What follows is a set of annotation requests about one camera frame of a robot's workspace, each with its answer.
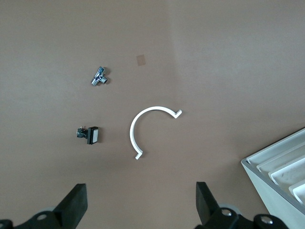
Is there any small blue potentiometer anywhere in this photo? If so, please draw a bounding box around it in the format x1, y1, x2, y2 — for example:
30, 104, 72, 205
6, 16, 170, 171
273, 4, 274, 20
90, 66, 111, 87

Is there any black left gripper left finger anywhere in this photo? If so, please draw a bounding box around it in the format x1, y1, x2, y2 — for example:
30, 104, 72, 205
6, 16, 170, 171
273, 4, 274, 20
14, 183, 89, 229

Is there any black square switch white face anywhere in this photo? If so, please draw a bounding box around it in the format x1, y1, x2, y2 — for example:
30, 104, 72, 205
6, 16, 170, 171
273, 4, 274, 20
75, 126, 101, 146

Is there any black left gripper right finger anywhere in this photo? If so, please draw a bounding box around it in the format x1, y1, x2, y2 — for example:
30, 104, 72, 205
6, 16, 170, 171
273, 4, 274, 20
195, 181, 254, 229

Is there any white curved plastic clip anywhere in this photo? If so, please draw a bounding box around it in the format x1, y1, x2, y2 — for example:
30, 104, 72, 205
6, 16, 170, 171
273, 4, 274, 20
129, 105, 183, 161

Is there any white plastic drawer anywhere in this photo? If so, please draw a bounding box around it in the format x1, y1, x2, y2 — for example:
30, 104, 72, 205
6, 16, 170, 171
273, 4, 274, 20
268, 162, 305, 192
256, 147, 305, 175
288, 180, 305, 206

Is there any white drawer cabinet casing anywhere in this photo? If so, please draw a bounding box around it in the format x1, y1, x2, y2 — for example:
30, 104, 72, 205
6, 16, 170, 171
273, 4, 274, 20
240, 127, 305, 229

